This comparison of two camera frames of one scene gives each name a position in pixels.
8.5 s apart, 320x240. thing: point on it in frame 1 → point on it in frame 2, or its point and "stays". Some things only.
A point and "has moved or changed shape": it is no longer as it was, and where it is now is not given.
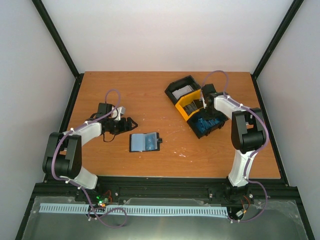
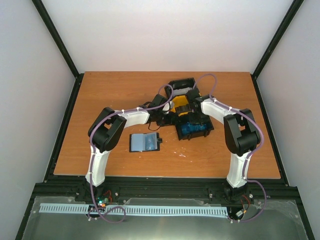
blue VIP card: x=150 y=141 stays
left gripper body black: x=115 y=128 → x=162 y=121
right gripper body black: x=210 y=113 → x=198 y=118
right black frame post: x=271 y=50 stays
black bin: x=180 y=83 has moved or changed shape
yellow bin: x=185 y=100 has moved or changed shape
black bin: x=202 y=125 has moved or changed shape
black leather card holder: x=143 y=142 stays
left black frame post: x=62 y=46 stays
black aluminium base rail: x=260 y=195 stays
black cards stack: x=193 y=106 has moved or changed shape
